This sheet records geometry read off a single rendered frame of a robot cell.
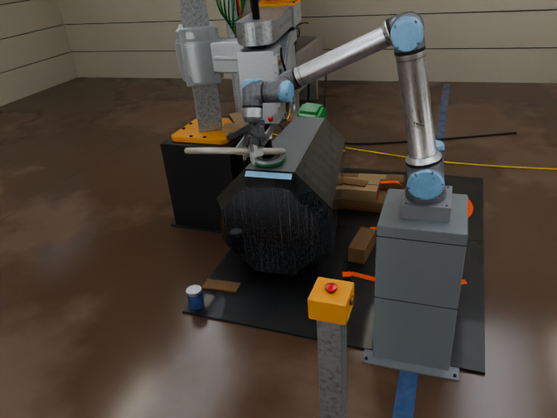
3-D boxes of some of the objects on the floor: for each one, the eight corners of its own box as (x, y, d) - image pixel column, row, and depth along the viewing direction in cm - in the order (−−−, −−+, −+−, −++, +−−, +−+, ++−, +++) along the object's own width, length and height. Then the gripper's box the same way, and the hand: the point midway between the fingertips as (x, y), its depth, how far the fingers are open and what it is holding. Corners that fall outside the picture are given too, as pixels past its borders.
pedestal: (171, 226, 408) (153, 144, 372) (206, 191, 461) (195, 117, 426) (241, 235, 386) (230, 150, 350) (270, 198, 440) (263, 120, 404)
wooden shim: (201, 289, 327) (201, 287, 326) (207, 279, 335) (207, 278, 335) (235, 293, 320) (235, 291, 319) (241, 284, 328) (240, 282, 328)
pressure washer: (307, 150, 537) (303, 71, 495) (335, 155, 518) (333, 74, 476) (289, 161, 512) (284, 80, 470) (317, 167, 493) (315, 82, 452)
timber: (364, 264, 338) (364, 250, 332) (347, 261, 343) (347, 247, 337) (375, 242, 361) (376, 229, 356) (360, 240, 366) (360, 226, 361)
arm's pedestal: (460, 317, 287) (478, 190, 247) (458, 381, 246) (481, 242, 206) (375, 303, 303) (380, 182, 262) (361, 362, 262) (364, 229, 221)
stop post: (305, 512, 195) (289, 303, 143) (319, 467, 211) (309, 265, 159) (354, 528, 189) (356, 315, 137) (364, 480, 205) (370, 274, 153)
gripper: (269, 118, 203) (269, 165, 205) (257, 120, 222) (257, 163, 224) (250, 117, 200) (250, 165, 203) (239, 120, 219) (239, 163, 221)
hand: (247, 164), depth 213 cm, fingers open, 14 cm apart
